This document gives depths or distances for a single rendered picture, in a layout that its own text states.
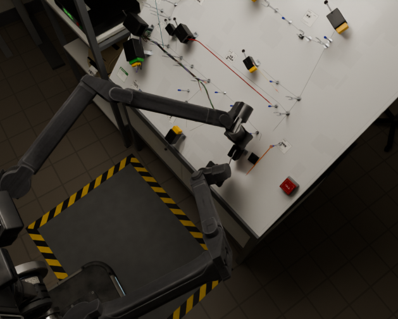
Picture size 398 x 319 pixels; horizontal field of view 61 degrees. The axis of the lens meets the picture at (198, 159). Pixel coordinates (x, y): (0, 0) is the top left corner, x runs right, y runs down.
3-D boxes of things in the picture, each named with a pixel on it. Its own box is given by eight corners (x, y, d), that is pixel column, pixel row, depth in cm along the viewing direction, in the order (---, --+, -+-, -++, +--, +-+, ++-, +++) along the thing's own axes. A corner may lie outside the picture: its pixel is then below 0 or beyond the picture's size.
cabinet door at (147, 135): (181, 181, 212) (180, 152, 177) (130, 125, 230) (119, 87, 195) (184, 179, 213) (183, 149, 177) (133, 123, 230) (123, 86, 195)
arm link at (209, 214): (200, 236, 88) (216, 267, 92) (221, 227, 87) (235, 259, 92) (186, 173, 128) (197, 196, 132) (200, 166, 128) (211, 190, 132)
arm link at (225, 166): (189, 178, 125) (198, 197, 128) (217, 172, 119) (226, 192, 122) (199, 161, 134) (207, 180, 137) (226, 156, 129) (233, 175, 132)
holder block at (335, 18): (334, 0, 122) (329, -7, 114) (350, 25, 120) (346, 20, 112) (323, 9, 124) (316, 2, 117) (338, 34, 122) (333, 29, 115)
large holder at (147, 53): (148, 26, 169) (128, 19, 157) (156, 59, 169) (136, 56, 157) (138, 31, 173) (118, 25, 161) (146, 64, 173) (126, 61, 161)
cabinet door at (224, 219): (242, 249, 194) (253, 231, 159) (181, 181, 212) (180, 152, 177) (245, 245, 195) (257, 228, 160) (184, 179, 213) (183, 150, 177)
